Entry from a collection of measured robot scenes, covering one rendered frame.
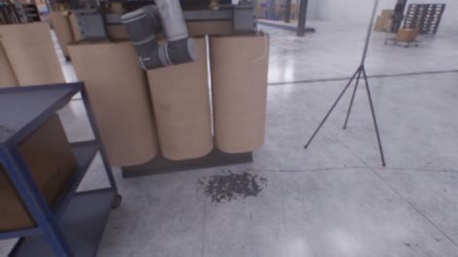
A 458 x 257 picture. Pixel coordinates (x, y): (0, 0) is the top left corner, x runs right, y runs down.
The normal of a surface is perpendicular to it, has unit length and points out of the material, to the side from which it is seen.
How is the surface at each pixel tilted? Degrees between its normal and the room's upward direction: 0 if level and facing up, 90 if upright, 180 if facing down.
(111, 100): 90
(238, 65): 90
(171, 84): 90
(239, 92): 90
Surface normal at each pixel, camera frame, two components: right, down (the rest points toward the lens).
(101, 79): 0.17, 0.42
